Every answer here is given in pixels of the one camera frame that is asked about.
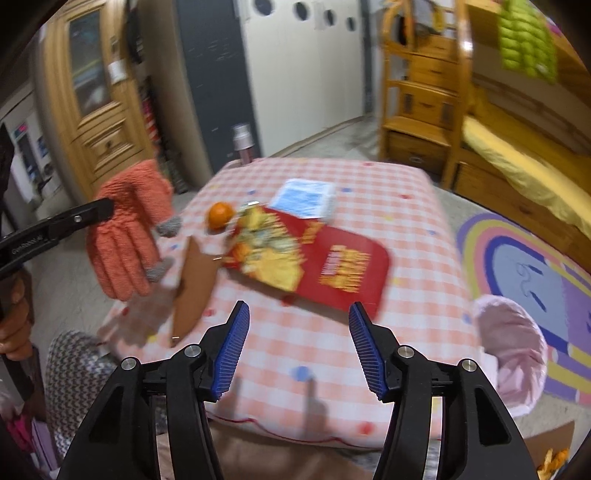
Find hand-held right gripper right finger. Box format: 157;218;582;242
348;302;539;480

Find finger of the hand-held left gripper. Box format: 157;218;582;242
0;198;115;274

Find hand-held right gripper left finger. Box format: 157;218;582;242
56;300;251;480

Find orange knitted glove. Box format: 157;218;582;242
87;160;182;301

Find pink lined trash bin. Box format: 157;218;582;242
471;295;548;418

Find person's left hand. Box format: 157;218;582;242
0;271;36;361

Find pink checkered cloth table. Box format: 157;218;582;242
99;157;485;450

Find white appliance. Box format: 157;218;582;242
11;115;61;204

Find brown cardboard piece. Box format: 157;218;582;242
168;235;218;349

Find red snack bag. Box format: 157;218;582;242
222;205;391;319

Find crumpled yellow wrapper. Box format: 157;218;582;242
228;205;305;291

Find carved wooden cabinet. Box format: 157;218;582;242
39;0;158;199

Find tangerine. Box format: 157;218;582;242
207;202;235;230

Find houndstooth cushion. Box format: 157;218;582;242
44;330;121;467

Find blue and white tissue packet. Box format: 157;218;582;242
268;179;338;220

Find pastel rainbow rug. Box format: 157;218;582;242
455;203;591;409

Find silver capped spray bottle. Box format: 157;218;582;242
232;123;254;166

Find black hanging bag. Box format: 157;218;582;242
124;9;148;65

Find brown cardboard sheet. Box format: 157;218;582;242
524;420;578;480

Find wooden bunk bed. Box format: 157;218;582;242
443;0;591;236

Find orange peels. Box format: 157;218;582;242
538;448;571;472

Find pink bag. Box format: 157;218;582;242
0;406;52;480

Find yellow bed sheet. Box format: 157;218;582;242
462;90;591;222

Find wooden stair drawers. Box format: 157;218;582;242
379;0;472;178

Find grey and white wardrobe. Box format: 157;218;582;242
139;0;372;174

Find clothes heap on stairs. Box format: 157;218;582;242
397;0;445;47

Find green puffer jacket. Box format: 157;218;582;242
498;0;558;85

